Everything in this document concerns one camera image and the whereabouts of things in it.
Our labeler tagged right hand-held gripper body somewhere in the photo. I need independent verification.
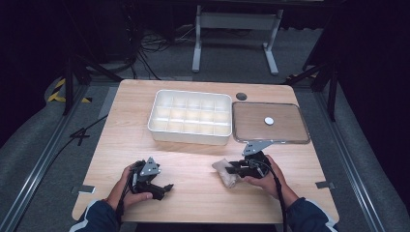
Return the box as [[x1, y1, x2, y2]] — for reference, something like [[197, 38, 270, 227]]
[[241, 140, 274, 180]]

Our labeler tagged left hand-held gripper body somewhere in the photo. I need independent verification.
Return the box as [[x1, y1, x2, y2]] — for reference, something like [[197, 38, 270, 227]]
[[129, 157, 165, 196]]

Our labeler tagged beige sock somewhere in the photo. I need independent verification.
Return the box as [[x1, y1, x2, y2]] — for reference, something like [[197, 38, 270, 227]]
[[211, 158, 242, 189]]

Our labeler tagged person's left hand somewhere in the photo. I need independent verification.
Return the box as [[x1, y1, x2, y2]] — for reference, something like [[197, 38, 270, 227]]
[[105, 162, 155, 211]]

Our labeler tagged person's right hand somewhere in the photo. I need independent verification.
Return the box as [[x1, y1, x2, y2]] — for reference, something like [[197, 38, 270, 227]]
[[243, 155, 299, 209]]

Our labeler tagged clear lid with white knob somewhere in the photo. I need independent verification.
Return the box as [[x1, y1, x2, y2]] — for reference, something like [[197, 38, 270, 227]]
[[231, 101, 311, 145]]

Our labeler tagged grey tape strip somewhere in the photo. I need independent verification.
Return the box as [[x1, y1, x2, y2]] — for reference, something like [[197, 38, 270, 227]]
[[314, 181, 337, 190], [71, 185, 97, 195]]

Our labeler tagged white divided storage box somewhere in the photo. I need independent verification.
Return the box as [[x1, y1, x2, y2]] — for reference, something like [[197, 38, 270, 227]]
[[147, 89, 233, 146]]

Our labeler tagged black tripod stand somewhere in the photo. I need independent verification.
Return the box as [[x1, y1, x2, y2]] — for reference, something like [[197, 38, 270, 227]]
[[62, 52, 124, 116], [279, 62, 340, 123]]

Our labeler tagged yellow black hazard tape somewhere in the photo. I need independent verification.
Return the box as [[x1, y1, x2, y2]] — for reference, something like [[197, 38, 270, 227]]
[[46, 77, 94, 104]]

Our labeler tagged left hand-held gripper cable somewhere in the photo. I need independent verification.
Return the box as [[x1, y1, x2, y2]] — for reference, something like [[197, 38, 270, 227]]
[[115, 168, 135, 228]]

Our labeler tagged hand-held gripper cable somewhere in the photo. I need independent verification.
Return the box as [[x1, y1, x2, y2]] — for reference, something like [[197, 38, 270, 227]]
[[115, 168, 135, 228], [254, 159, 289, 232]]

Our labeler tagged right hand-held gripper cable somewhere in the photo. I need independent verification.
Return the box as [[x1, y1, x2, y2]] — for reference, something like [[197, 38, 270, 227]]
[[254, 159, 289, 232]]

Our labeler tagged black floor cable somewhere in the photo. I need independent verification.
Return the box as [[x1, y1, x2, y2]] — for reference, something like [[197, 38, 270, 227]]
[[47, 113, 109, 165]]

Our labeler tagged aluminium floor rail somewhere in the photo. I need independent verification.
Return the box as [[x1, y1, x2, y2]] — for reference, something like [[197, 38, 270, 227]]
[[312, 90, 387, 232], [0, 82, 91, 232]]

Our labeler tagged bundle of floor cables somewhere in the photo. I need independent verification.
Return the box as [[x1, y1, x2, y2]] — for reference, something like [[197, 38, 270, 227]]
[[127, 23, 201, 80]]

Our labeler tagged white metal stand frame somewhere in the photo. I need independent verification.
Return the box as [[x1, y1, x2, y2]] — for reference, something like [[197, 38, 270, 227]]
[[191, 4, 284, 76]]

